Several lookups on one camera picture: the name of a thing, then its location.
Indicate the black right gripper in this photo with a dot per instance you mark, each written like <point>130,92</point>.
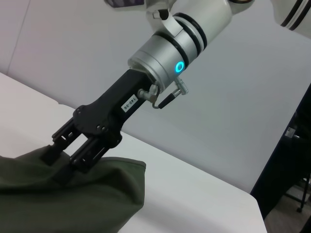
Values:
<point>107,114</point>

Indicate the black stand legs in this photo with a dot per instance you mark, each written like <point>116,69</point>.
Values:
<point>305,191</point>

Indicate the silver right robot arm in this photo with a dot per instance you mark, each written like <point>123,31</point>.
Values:
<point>170,53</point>

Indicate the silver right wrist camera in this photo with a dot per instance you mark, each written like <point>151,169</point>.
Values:
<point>124,3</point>

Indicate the dark green t-shirt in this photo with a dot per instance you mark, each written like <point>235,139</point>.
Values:
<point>73,199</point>

